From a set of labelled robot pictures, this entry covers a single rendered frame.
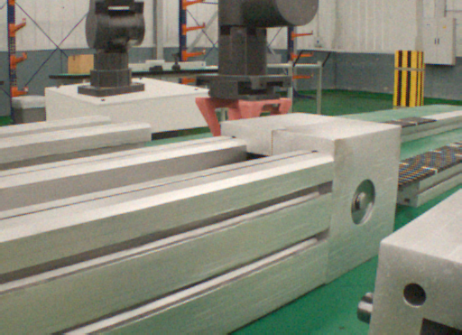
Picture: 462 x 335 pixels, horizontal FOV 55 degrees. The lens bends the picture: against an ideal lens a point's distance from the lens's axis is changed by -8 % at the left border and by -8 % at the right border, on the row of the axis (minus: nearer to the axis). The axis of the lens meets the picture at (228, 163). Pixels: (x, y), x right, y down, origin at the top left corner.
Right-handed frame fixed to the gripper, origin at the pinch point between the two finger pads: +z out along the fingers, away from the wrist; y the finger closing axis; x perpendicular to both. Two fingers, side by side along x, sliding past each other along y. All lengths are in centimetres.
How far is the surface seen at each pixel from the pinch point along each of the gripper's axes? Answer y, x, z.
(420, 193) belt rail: 20.7, 5.3, 2.0
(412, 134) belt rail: 2.0, 42.7, 2.1
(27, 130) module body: -2.3, -25.0, -5.1
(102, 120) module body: -2.3, -17.1, -5.2
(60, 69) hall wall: -743, 296, 0
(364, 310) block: 31.9, -25.0, -1.9
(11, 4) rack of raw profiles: -705, 197, -107
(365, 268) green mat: 24.6, -12.1, 3.0
